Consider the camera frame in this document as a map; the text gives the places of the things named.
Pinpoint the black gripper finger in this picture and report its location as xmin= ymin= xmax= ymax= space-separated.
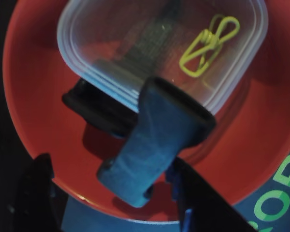
xmin=165 ymin=156 xmax=257 ymax=232
xmin=6 ymin=152 xmax=68 ymax=232

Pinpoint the red bowl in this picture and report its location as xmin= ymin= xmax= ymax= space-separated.
xmin=2 ymin=0 xmax=290 ymax=222

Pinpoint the dark grey printed handle block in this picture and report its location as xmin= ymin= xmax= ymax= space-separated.
xmin=96 ymin=76 xmax=217 ymax=208

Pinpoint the clear plastic container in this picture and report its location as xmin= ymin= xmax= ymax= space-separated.
xmin=57 ymin=0 xmax=268 ymax=114

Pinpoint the yellow wire clip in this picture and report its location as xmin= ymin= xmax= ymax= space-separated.
xmin=178 ymin=14 xmax=240 ymax=78

